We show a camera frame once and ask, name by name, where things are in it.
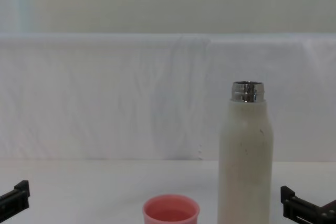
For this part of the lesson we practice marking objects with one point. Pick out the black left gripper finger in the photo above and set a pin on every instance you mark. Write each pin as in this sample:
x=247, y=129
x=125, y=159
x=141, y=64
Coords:
x=21, y=195

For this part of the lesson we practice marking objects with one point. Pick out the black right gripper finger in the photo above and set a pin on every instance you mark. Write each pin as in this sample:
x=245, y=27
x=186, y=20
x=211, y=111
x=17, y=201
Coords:
x=296, y=208

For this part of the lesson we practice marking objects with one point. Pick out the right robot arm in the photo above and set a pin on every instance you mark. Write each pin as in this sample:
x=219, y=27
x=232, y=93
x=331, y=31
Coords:
x=331, y=212

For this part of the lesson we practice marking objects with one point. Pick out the cream vacuum bottle steel neck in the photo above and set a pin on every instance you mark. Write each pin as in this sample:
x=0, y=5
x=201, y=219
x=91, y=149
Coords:
x=245, y=161

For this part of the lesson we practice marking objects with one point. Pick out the white table cloth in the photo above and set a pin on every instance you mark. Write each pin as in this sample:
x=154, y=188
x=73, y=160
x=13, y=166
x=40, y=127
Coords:
x=92, y=187

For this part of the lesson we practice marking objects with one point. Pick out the pink plastic cup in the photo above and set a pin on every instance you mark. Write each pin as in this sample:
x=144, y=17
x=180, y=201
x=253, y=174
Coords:
x=170, y=212

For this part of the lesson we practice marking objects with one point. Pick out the white curtain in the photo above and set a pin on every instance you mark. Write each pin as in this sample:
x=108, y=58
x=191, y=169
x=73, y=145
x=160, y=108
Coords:
x=105, y=98

